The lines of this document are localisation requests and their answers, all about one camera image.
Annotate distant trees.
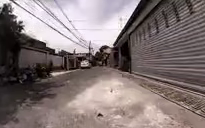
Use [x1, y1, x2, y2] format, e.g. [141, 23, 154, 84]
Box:
[93, 44, 112, 67]

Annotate white car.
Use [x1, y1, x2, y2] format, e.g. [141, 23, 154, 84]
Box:
[79, 59, 92, 70]

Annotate utility pole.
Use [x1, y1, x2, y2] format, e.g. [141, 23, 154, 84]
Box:
[87, 40, 93, 63]

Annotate grey asphalt road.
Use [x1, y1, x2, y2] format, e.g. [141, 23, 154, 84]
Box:
[0, 65, 205, 128]

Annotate building with grey roller shutters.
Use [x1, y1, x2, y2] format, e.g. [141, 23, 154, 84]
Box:
[112, 0, 205, 95]

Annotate roadside plants and rubble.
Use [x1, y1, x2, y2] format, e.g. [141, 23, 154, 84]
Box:
[0, 62, 54, 86]

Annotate metal drain grate strip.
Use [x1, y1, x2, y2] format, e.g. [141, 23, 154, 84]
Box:
[139, 81, 205, 122]

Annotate dark tree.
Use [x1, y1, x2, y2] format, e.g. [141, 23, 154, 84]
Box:
[0, 0, 26, 69]

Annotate overhead wires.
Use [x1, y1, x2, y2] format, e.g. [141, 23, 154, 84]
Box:
[9, 0, 131, 51]

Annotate grey boundary wall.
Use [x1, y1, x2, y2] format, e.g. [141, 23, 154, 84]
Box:
[17, 45, 65, 70]

